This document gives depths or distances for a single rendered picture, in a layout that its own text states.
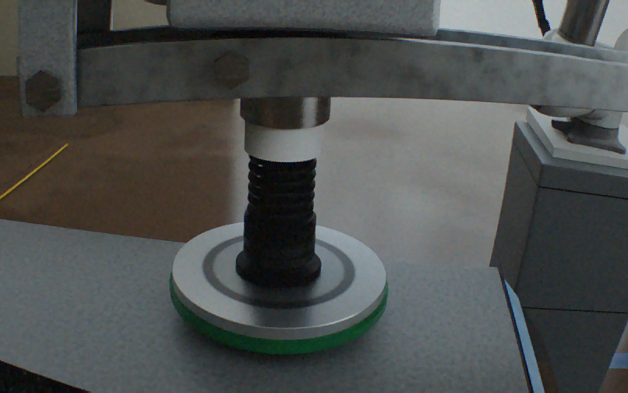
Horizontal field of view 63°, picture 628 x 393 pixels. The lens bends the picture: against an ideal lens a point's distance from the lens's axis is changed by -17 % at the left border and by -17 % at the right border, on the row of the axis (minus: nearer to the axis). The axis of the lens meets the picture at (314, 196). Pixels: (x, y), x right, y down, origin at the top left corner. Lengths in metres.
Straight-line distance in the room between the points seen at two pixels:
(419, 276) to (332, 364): 0.20
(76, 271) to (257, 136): 0.31
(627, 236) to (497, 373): 1.04
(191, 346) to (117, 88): 0.26
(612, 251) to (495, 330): 0.96
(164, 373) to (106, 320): 0.11
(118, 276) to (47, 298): 0.10
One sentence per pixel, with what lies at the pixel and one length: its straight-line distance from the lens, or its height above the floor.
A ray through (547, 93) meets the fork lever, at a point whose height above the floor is 1.11.
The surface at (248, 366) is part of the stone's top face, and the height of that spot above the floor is 0.85.
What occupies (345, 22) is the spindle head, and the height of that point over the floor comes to 1.16.
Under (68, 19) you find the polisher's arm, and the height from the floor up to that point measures 1.16.
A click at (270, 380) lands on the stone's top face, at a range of 0.54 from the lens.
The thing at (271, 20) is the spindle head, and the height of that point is 1.16.
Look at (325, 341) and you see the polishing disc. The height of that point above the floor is 0.89.
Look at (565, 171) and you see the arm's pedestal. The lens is 1.43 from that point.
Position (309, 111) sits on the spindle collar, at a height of 1.07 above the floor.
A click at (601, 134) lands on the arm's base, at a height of 0.87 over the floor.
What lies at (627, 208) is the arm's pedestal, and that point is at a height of 0.71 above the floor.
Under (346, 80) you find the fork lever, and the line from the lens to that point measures 0.47.
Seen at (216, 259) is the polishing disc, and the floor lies 0.91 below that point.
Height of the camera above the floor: 1.20
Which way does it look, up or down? 23 degrees down
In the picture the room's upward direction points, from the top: 4 degrees clockwise
